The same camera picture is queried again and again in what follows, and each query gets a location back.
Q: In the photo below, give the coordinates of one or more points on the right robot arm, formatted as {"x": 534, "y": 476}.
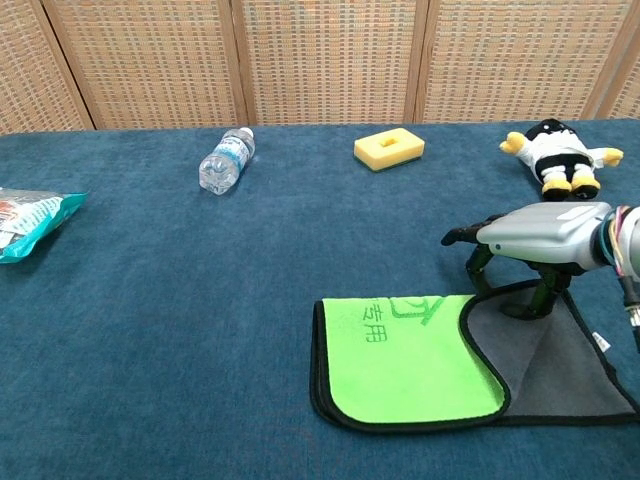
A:
{"x": 631, "y": 240}

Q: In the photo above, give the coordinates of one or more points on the grey cloth mat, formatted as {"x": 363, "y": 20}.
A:
{"x": 410, "y": 360}

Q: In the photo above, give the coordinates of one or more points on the yellow sponge block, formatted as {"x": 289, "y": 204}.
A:
{"x": 387, "y": 152}

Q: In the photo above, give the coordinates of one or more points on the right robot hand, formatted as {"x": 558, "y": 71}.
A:
{"x": 540, "y": 235}

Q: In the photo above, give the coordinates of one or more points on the woven wooden folding screen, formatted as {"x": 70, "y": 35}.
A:
{"x": 320, "y": 60}

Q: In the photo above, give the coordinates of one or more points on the clear plastic water bottle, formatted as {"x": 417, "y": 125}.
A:
{"x": 225, "y": 160}

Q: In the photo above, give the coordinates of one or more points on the blue table cover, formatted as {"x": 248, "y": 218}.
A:
{"x": 175, "y": 325}

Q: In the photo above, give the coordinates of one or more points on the black white plush toy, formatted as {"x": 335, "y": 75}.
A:
{"x": 560, "y": 150}

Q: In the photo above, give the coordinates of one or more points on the teal snack bag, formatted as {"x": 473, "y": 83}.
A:
{"x": 30, "y": 220}

